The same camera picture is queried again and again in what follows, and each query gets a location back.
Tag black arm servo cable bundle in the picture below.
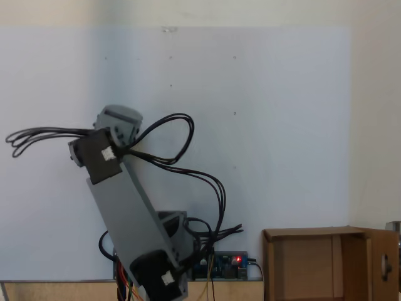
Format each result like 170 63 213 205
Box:
125 112 244 251

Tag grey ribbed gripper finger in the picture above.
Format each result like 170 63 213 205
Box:
100 104 144 124

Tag black USB cable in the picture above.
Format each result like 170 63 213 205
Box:
248 258 267 301

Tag circuit board with jumper wires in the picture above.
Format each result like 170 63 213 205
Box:
112 246 127 280

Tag black cable loop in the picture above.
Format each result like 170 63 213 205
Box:
98 230 115 261

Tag blue circuit board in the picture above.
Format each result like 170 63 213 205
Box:
190 250 251 280

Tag black gripper servo cable bundle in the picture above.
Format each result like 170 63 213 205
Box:
5 126 95 159

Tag coloured jumper wires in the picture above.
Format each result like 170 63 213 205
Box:
115 261 142 301

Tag brown cardboard box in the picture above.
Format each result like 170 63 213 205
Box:
262 225 399 301

